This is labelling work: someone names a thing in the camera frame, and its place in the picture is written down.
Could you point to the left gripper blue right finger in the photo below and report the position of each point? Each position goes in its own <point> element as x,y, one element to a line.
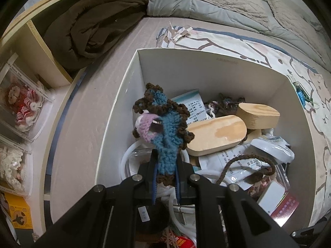
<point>227,216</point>

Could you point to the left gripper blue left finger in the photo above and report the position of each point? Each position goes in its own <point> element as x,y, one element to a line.
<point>105,216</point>

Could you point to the white plastic case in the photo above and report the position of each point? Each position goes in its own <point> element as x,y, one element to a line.
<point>271,197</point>

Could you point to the crocheted blue brown yarn piece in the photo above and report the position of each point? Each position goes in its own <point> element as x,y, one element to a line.
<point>163,123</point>

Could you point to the white round tape measure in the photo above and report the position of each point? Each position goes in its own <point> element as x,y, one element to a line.
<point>276,147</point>

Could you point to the oval wooden box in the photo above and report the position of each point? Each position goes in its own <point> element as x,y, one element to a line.
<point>215,135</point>

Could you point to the white cardboard shoe box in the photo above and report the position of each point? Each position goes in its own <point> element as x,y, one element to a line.
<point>179,71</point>

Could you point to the blue foil packet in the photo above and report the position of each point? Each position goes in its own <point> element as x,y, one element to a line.
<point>301,96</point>

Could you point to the green plastic clip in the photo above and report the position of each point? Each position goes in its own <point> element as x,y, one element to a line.
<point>308,97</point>

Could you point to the cartoon print blanket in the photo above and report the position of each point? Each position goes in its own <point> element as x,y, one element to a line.
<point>284,62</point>

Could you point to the dark brown folded blanket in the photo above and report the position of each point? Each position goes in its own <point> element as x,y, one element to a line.
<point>90,28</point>

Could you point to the right beige quilted pillow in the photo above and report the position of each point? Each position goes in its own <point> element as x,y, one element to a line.
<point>293,22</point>

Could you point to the wooden shelf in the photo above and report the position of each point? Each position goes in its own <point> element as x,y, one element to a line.
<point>23,37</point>

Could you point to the grey duvet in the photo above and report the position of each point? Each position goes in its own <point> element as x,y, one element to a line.
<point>203,11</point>

